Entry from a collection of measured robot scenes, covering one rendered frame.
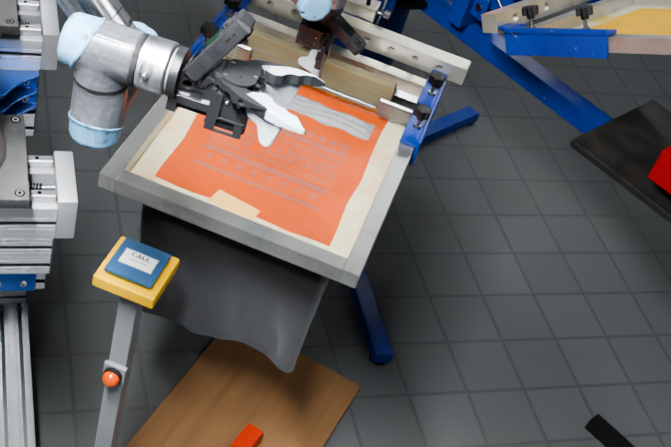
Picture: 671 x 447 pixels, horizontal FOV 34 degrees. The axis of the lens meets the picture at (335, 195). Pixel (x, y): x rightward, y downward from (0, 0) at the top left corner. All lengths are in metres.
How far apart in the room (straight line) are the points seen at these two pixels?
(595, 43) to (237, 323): 1.08
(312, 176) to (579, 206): 2.04
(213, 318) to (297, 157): 0.43
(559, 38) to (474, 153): 1.70
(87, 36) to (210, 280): 1.14
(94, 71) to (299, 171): 1.07
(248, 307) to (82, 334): 0.89
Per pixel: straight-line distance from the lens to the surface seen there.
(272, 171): 2.48
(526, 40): 2.83
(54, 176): 2.01
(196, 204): 2.30
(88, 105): 1.54
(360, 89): 2.70
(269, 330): 2.60
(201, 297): 2.59
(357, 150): 2.62
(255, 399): 3.23
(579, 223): 4.30
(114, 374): 2.39
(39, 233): 1.99
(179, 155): 2.47
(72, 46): 1.50
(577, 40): 2.74
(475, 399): 3.49
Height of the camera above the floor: 2.53
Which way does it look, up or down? 40 degrees down
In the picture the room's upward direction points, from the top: 18 degrees clockwise
